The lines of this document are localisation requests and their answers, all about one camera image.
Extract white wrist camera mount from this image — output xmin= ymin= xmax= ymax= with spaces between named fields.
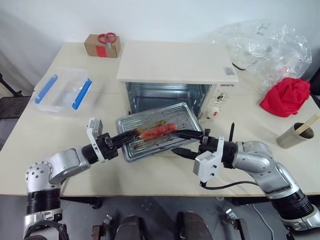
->
xmin=192 ymin=136 xmax=225 ymax=184
xmin=86 ymin=117 xmax=111 ymax=164

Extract black stand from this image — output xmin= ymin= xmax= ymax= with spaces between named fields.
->
xmin=0 ymin=72 xmax=23 ymax=100

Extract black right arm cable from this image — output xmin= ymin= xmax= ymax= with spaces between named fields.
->
xmin=199 ymin=180 xmax=260 ymax=189

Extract red sausage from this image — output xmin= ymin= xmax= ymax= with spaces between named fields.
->
xmin=138 ymin=122 xmax=177 ymax=140

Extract brown cardboard box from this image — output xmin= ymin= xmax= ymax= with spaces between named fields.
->
xmin=83 ymin=33 xmax=123 ymax=59

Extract clear plastic bag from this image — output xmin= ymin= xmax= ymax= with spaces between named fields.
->
xmin=206 ymin=20 xmax=314 ymax=94

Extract white floor cable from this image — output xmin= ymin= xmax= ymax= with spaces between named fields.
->
xmin=251 ymin=202 xmax=273 ymax=240

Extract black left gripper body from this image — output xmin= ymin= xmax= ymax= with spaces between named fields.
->
xmin=97 ymin=133 xmax=121 ymax=161

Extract silver metal baking tray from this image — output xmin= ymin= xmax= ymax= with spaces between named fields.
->
xmin=115 ymin=101 xmax=205 ymax=164

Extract cream toaster oven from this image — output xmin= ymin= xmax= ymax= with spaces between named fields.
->
xmin=116 ymin=40 xmax=240 ymax=123

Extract blue container clip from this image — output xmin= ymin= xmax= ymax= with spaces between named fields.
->
xmin=71 ymin=78 xmax=93 ymax=110
xmin=33 ymin=73 xmax=59 ymax=105

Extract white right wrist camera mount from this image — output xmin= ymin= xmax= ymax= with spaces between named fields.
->
xmin=192 ymin=136 xmax=225 ymax=184

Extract clear plastic container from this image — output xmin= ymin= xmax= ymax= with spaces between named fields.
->
xmin=32 ymin=66 xmax=93 ymax=117

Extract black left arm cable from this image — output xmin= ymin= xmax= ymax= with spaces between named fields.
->
xmin=24 ymin=221 xmax=69 ymax=240

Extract metal cup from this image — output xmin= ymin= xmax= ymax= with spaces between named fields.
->
xmin=276 ymin=122 xmax=316 ymax=150

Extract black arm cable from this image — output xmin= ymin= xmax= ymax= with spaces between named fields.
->
xmin=199 ymin=180 xmax=260 ymax=189
xmin=24 ymin=221 xmax=69 ymax=240

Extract black cable tie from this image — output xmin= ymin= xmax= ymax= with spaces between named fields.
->
xmin=229 ymin=121 xmax=237 ymax=144

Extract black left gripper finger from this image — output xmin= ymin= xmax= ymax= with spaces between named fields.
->
xmin=112 ymin=130 xmax=141 ymax=144
xmin=115 ymin=136 xmax=140 ymax=152

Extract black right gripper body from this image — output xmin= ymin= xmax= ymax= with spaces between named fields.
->
xmin=197 ymin=128 xmax=221 ymax=154

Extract cream oven knob red mark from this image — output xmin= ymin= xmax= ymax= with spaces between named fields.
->
xmin=205 ymin=105 xmax=222 ymax=121

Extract dark rounded shape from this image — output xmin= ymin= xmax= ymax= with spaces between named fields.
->
xmin=175 ymin=210 xmax=214 ymax=240
xmin=115 ymin=215 xmax=147 ymax=240

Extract red handled scissors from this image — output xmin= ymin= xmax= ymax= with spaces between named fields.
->
xmin=97 ymin=31 xmax=118 ymax=50

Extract red cloth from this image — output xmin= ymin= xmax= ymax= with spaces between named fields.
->
xmin=259 ymin=77 xmax=312 ymax=119

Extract wooden chopstick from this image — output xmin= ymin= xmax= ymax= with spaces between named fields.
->
xmin=298 ymin=114 xmax=318 ymax=132
xmin=300 ymin=117 xmax=319 ymax=134

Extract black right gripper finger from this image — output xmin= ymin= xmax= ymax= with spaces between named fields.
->
xmin=172 ymin=129 xmax=205 ymax=141
xmin=173 ymin=148 xmax=201 ymax=160

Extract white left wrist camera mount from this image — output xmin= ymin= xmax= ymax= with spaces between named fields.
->
xmin=86 ymin=117 xmax=111 ymax=164

